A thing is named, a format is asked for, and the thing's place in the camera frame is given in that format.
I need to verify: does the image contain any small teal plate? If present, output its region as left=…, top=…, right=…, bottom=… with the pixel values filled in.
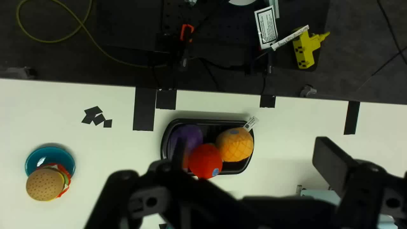
left=23, top=144, right=78, bottom=180

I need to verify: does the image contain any white flat bar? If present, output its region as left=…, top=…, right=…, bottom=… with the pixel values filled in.
left=271, top=24, right=311, bottom=52

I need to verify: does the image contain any white paper label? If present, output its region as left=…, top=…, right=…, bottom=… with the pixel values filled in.
left=253, top=5, right=280, bottom=51

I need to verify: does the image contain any purple plush eggplant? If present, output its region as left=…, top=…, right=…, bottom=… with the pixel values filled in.
left=167, top=124, right=204, bottom=164

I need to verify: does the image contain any black tape strip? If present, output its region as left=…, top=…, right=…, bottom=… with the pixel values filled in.
left=155, top=88, right=178, bottom=111
left=133, top=87, right=157, bottom=132
left=344, top=101, right=362, bottom=136
left=258, top=93, right=278, bottom=110

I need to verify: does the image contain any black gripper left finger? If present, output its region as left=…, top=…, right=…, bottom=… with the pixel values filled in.
left=171, top=136, right=190, bottom=172

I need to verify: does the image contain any black plastic tray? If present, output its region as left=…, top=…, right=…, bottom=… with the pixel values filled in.
left=161, top=118, right=256, bottom=176

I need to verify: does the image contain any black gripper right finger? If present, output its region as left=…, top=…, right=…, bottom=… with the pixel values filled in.
left=312, top=136, right=356, bottom=199

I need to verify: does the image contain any red plush apple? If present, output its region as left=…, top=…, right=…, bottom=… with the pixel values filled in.
left=187, top=143, right=224, bottom=181

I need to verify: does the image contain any toy hamburger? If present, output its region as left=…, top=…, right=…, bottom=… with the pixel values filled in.
left=24, top=164, right=74, bottom=202

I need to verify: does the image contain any orange tool handle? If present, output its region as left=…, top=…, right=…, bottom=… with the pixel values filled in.
left=180, top=23, right=196, bottom=43

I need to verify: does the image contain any yellow floor cable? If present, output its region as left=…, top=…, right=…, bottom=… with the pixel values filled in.
left=16, top=0, right=171, bottom=69

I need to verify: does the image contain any yellow black floor tool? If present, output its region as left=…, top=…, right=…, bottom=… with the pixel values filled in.
left=292, top=29, right=331, bottom=70

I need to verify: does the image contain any orange plush pineapple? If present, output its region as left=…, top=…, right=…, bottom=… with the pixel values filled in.
left=215, top=116, right=260, bottom=163

